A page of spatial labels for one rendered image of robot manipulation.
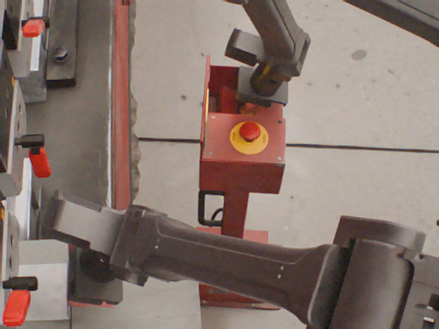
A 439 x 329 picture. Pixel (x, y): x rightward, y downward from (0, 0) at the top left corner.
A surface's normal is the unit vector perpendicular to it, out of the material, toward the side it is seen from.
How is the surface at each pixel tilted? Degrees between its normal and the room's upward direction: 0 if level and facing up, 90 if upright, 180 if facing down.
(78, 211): 32
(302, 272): 55
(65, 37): 0
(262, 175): 90
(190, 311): 0
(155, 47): 0
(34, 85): 90
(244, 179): 90
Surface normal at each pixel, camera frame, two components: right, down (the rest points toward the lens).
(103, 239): 0.40, -0.01
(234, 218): -0.05, 0.87
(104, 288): 0.49, -0.45
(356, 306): -0.59, -0.30
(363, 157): 0.04, -0.50
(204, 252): -0.80, -0.33
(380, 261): -0.42, -0.27
